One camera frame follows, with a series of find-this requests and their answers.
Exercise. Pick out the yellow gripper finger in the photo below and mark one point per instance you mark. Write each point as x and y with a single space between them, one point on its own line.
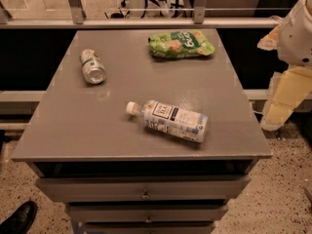
286 92
269 41

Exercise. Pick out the clear plastic water bottle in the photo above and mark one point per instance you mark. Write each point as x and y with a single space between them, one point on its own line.
170 119

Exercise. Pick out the green snack bag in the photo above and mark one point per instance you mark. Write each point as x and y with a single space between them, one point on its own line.
180 45

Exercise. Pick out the silver green soda can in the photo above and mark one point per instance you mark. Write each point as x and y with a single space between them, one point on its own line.
92 68

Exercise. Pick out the grey drawer cabinet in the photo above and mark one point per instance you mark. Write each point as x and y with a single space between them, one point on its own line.
116 176

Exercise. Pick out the metal railing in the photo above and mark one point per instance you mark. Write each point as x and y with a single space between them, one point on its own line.
100 14

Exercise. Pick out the black leather shoe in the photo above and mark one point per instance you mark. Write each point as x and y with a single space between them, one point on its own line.
20 221

